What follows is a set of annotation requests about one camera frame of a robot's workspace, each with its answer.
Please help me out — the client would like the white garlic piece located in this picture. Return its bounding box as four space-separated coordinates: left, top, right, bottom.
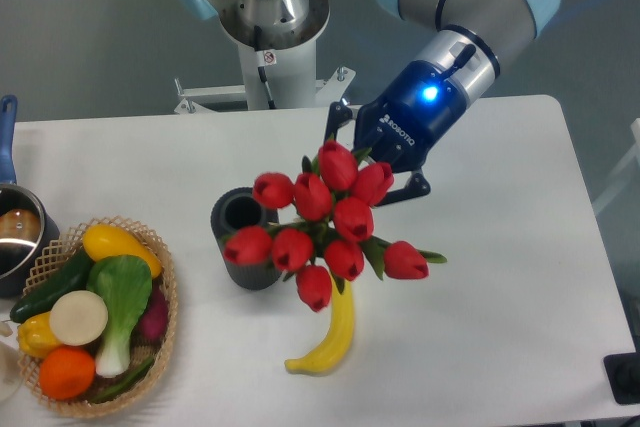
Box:
0 321 13 338

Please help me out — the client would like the purple sweet potato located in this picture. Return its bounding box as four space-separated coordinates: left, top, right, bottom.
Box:
137 284 169 342

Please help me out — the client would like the dark grey ribbed vase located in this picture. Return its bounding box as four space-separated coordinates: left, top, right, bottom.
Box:
210 187 281 290

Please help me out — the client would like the dark green cucumber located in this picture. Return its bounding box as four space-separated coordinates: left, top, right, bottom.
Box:
10 248 94 324

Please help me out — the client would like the woven wicker basket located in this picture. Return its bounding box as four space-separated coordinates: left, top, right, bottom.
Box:
18 216 178 419

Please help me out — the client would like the green bok choy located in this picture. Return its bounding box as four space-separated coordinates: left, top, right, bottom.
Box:
87 255 152 378

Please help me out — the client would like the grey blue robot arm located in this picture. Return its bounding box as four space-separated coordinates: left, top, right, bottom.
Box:
180 0 560 205

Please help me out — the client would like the blue handled steel pot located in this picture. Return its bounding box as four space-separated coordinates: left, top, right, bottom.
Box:
1 95 59 298

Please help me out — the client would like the orange fruit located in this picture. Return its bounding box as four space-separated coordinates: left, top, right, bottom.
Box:
39 346 96 400

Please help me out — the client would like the yellow bell pepper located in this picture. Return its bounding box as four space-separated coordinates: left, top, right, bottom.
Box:
18 312 63 359

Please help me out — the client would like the red tulip bouquet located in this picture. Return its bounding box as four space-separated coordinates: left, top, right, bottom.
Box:
252 140 446 312

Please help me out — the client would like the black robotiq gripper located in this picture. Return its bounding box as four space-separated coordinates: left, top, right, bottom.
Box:
324 61 467 206

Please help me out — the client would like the white frame at right edge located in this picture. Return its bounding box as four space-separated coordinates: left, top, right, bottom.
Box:
592 118 640 217

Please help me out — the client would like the yellow banana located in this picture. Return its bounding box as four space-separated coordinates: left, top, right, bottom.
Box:
284 281 355 376

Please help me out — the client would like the yellow squash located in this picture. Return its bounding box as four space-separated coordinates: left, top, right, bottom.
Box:
82 224 163 279

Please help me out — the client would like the white round radish slice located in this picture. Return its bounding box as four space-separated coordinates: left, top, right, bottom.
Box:
49 290 108 346

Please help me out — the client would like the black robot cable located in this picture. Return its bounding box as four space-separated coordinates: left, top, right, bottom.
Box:
252 25 278 111

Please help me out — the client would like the black device at table edge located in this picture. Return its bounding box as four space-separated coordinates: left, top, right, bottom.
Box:
603 352 639 405

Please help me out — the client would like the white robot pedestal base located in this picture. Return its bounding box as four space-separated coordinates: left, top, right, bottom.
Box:
174 0 356 114

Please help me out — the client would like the white plate at left edge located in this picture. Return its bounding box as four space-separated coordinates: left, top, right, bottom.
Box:
0 342 22 402

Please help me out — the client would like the green chili pepper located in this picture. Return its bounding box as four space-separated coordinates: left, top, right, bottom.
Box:
89 356 155 404

